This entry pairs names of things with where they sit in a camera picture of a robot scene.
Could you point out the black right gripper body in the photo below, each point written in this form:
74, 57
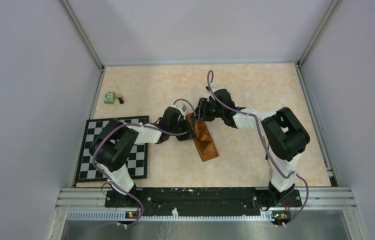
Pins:
210, 110

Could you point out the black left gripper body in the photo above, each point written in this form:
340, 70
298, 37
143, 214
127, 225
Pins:
182, 125

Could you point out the brown satin napkin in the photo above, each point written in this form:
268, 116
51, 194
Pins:
204, 142

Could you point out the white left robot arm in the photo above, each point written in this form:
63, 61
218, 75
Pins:
132, 133

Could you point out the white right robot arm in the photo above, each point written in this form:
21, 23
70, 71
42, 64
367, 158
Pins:
283, 136

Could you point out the black white chessboard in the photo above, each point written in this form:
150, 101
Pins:
94, 132

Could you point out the small wooden black-tipped piece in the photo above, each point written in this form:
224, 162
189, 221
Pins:
120, 99

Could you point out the green toy block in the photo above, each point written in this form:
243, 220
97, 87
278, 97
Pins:
110, 98

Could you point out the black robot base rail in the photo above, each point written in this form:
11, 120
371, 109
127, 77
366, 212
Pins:
201, 201

